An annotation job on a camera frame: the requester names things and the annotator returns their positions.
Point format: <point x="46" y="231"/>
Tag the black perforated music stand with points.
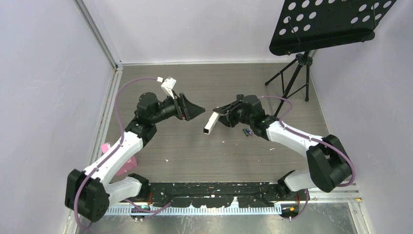
<point x="306" y="25"/>

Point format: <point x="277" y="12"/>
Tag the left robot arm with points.
<point x="90" y="192"/>

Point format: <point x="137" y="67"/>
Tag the black tripod stand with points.
<point x="302" y="60"/>

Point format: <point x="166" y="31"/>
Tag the white slotted cable duct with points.
<point x="231" y="210"/>

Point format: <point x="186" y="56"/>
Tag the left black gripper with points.
<point x="185" y="110"/>

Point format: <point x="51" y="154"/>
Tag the white silver prism bar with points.
<point x="211" y="123"/>

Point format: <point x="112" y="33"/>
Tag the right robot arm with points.
<point x="328" y="164"/>

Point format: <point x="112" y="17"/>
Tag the blue purple battery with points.
<point x="248" y="131"/>

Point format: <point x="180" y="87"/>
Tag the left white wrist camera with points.
<point x="167" y="85"/>

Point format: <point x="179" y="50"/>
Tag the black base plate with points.
<point x="212" y="194"/>

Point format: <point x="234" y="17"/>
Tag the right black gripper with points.
<point x="231" y="121"/>

